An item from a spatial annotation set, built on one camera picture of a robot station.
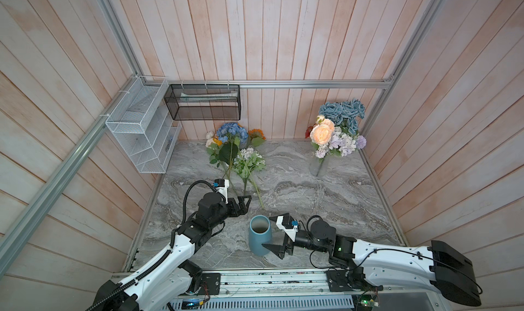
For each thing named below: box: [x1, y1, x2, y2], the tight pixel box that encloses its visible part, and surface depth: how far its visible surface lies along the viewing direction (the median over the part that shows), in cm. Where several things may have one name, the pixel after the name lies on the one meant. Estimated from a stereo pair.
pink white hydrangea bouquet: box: [315, 126, 368, 159], surface depth 83 cm
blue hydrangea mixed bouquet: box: [205, 122, 250, 181], surface depth 111 cm
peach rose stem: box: [309, 115, 336, 146], surface depth 72 cm
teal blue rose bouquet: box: [318, 98, 366, 135], surface depth 82 cm
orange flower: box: [248, 128, 267, 147], surface depth 121 cm
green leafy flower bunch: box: [233, 147, 267, 209], surface depth 106 cm
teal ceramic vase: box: [248, 214, 273, 256], surface depth 70 cm
